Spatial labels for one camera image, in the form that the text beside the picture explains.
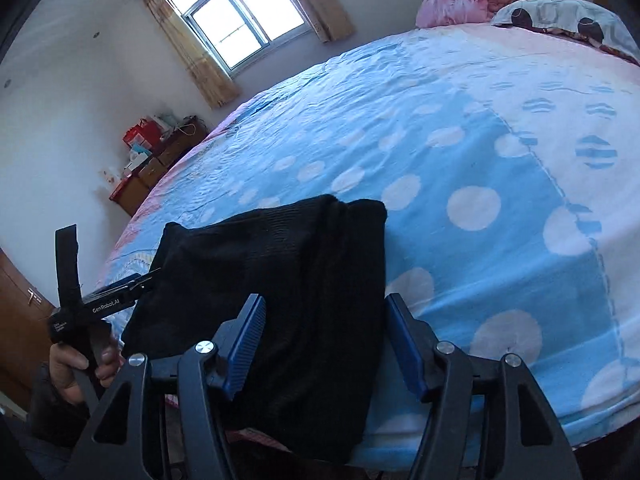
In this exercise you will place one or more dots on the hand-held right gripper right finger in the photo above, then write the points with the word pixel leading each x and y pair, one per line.
pixel 407 350

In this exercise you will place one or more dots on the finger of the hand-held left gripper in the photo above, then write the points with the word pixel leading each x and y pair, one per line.
pixel 145 280

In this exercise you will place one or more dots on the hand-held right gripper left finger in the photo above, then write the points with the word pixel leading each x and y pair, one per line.
pixel 245 345

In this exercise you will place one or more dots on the black pants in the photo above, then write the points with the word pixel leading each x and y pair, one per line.
pixel 300 270

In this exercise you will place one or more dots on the person's left forearm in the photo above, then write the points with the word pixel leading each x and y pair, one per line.
pixel 50 420

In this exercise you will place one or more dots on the person's left hand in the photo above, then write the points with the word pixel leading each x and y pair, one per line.
pixel 65 365

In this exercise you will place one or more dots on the wooden door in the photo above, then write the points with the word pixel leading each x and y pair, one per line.
pixel 20 320

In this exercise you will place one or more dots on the wooden cabinet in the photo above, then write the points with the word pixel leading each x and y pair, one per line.
pixel 160 160

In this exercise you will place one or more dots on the pile of white boxes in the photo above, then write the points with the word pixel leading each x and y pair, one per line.
pixel 139 157

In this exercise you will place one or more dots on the red box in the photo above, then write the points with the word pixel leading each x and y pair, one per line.
pixel 140 135

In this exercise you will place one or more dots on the polka dot bed sheet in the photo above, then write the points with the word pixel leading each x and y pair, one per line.
pixel 450 135

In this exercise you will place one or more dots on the beige curtain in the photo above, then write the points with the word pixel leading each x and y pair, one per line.
pixel 200 60
pixel 330 10

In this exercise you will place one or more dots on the window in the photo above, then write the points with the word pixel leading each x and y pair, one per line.
pixel 240 15

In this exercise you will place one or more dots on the grey circle pattern pillow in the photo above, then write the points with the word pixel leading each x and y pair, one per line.
pixel 550 12

